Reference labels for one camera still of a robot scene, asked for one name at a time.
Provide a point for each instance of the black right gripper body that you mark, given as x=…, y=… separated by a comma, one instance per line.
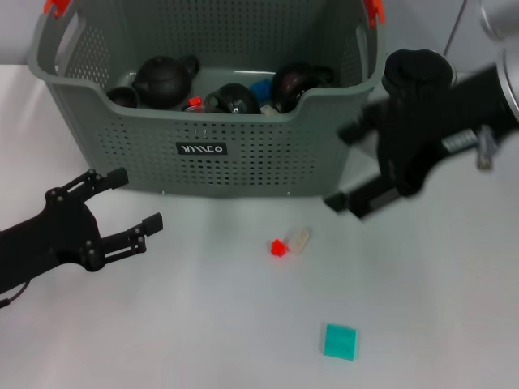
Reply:
x=425, y=129

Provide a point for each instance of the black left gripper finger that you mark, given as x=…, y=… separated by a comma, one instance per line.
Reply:
x=152, y=225
x=115, y=179

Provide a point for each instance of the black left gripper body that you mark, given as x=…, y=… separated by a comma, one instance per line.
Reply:
x=52, y=239

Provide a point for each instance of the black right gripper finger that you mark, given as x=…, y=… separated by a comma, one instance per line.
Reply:
x=361, y=127
x=365, y=200

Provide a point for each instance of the blue square toy brick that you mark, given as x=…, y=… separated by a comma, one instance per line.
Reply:
x=260, y=88

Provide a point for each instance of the small red toy brick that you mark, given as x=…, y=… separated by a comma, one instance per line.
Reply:
x=278, y=247
x=195, y=100

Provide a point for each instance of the teal square toy brick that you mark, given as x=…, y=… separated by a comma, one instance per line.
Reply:
x=340, y=341

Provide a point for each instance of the small black clay teacup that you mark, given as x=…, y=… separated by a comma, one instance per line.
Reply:
x=123, y=96

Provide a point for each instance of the grey perforated storage basket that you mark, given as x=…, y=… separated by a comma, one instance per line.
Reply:
x=243, y=162

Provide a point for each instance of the glass pitcher with black lid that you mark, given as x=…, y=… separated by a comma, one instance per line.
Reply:
x=417, y=69

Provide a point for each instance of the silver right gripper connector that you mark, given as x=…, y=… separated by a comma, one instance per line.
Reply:
x=485, y=146

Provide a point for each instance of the black clay teapot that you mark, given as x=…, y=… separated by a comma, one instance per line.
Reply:
x=162, y=81

